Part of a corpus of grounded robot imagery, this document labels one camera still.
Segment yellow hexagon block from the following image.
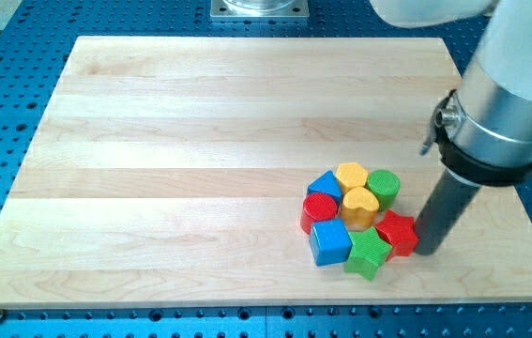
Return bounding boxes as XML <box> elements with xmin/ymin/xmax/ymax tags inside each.
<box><xmin>335</xmin><ymin>162</ymin><xmax>369</xmax><ymax>194</ymax></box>

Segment yellow heart block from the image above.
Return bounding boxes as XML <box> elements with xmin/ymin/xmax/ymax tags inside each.
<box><xmin>339</xmin><ymin>187</ymin><xmax>380</xmax><ymax>229</ymax></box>

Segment green cylinder block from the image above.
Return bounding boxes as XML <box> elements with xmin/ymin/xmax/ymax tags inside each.
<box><xmin>366</xmin><ymin>170</ymin><xmax>401</xmax><ymax>211</ymax></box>

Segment red star block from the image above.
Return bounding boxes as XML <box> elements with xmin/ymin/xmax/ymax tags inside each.
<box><xmin>375</xmin><ymin>209</ymin><xmax>419</xmax><ymax>261</ymax></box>

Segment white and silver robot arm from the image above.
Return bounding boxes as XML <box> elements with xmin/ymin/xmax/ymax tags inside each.
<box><xmin>371</xmin><ymin>0</ymin><xmax>532</xmax><ymax>186</ymax></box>

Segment green star block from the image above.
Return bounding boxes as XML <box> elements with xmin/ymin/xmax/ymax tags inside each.
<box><xmin>344</xmin><ymin>227</ymin><xmax>392</xmax><ymax>281</ymax></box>

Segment blue triangle block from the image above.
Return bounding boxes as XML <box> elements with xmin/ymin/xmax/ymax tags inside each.
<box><xmin>307</xmin><ymin>170</ymin><xmax>342</xmax><ymax>205</ymax></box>

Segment red cylinder block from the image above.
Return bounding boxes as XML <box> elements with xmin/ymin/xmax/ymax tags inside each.
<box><xmin>300</xmin><ymin>192</ymin><xmax>338</xmax><ymax>234</ymax></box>

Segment light wooden board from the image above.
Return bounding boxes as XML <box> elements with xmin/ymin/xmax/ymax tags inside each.
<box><xmin>0</xmin><ymin>37</ymin><xmax>532</xmax><ymax>310</ymax></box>

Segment blue cube block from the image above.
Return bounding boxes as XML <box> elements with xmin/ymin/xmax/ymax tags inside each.
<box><xmin>309</xmin><ymin>219</ymin><xmax>352</xmax><ymax>266</ymax></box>

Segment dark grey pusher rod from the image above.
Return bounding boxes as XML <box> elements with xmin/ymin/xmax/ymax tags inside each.
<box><xmin>414</xmin><ymin>169</ymin><xmax>480</xmax><ymax>255</ymax></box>

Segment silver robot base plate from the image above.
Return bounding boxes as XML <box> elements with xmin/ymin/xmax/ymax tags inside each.
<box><xmin>210</xmin><ymin>0</ymin><xmax>310</xmax><ymax>19</ymax></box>

